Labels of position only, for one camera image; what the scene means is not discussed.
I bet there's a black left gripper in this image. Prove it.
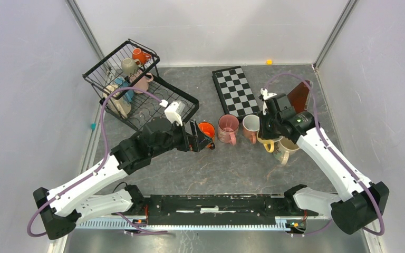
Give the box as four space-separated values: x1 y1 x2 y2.
151 119 213 158

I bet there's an orange cup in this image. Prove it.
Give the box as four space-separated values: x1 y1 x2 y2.
198 122 216 150

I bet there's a pink floral mug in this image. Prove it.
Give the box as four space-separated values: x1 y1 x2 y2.
218 114 239 145

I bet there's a salmon pink mug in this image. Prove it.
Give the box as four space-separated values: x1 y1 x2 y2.
242 114 260 144

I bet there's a yellow cup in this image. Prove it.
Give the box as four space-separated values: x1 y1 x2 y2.
257 135 283 153

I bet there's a tan tall cup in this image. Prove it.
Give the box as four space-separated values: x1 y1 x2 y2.
273 137 300 166

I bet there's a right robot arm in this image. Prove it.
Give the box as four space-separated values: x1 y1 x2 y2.
258 89 389 236

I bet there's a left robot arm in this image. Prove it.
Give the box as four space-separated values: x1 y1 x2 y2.
27 117 215 240

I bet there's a black dish rack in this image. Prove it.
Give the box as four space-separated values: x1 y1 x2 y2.
105 76 199 131

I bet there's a pale pink mug in rack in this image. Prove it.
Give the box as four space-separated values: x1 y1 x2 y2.
129 71 153 91

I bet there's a cream mug in rack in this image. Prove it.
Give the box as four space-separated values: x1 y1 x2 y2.
103 84 131 119

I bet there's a black white chessboard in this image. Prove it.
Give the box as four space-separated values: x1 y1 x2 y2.
212 66 260 122

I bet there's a beige mug in basket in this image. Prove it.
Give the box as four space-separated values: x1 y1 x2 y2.
121 57 141 76

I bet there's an orange mug in basket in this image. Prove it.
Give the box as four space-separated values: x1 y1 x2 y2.
132 48 151 65

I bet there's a brown wedge object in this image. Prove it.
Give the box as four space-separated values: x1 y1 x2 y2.
287 82 310 114

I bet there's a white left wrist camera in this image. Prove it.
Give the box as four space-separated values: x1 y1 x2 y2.
159 100 185 126

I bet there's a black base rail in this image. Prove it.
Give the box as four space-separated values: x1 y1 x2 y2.
111 193 319 226

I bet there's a black wire basket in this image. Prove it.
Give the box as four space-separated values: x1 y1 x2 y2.
82 38 160 93

